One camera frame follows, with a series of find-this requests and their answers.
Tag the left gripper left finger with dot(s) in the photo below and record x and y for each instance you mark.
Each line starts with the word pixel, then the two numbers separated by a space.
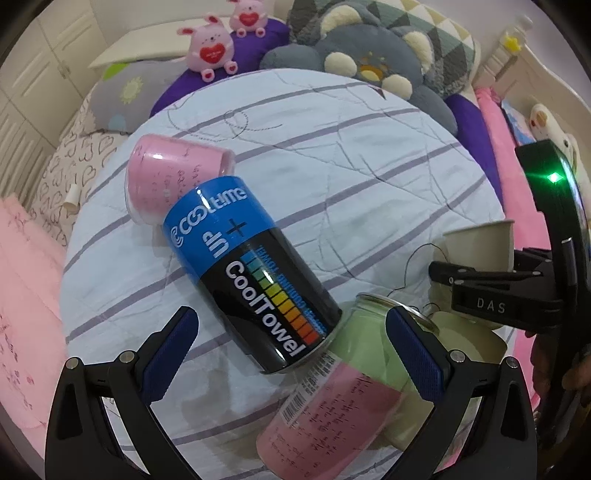
pixel 80 441

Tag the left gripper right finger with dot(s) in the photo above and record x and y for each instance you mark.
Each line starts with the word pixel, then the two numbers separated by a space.
pixel 502 442

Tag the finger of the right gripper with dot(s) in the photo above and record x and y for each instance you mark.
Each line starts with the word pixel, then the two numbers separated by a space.
pixel 529 279

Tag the white paper cup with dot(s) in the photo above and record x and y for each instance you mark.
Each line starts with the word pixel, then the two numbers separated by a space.
pixel 485 247

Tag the pink fleece blanket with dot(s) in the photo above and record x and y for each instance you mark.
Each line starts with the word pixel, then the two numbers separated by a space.
pixel 529 226

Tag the pink quilt left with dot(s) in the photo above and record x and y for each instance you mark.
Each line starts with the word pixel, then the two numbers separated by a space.
pixel 33 348

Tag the white striped quilt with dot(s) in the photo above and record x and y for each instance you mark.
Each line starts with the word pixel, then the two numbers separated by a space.
pixel 362 184

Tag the pink green towel can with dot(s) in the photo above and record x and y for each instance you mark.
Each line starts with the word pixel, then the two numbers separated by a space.
pixel 357 388

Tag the blue cartoon pillow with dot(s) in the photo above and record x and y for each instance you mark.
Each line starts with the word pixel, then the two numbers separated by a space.
pixel 518 124

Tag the white dog plush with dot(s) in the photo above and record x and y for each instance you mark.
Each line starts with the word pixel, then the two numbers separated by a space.
pixel 544 126

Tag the blue black CoolTowel can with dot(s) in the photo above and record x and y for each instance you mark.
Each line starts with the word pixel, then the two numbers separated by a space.
pixel 269 299

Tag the white bed headboard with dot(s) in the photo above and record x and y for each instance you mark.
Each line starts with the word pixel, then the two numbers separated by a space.
pixel 517 75

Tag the grey bear plush pillow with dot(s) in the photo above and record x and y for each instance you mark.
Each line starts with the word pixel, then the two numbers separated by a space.
pixel 353 43

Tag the triangle patterned pillow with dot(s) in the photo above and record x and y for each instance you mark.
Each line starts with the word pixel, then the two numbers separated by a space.
pixel 454 47

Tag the heart patterned sheet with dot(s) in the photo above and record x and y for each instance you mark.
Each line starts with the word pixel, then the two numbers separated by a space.
pixel 77 161

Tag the purple blanket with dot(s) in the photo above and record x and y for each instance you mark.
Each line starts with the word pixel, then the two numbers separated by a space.
pixel 249 51

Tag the pink pig plush rear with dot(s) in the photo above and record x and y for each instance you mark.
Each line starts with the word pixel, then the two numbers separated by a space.
pixel 249 16

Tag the pink pig plush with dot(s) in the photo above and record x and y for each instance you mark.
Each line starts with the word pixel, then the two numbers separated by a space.
pixel 211 48
pixel 249 16

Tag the pink pig plush front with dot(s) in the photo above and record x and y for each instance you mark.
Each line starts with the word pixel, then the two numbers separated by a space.
pixel 211 48

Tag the grey flower pillow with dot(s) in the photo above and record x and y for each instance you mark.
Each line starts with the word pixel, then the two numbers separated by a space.
pixel 124 97

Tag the white wardrobe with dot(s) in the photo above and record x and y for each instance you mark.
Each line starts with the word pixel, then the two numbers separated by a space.
pixel 44 78

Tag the white nightstand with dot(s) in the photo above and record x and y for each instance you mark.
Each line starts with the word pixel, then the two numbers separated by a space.
pixel 143 45

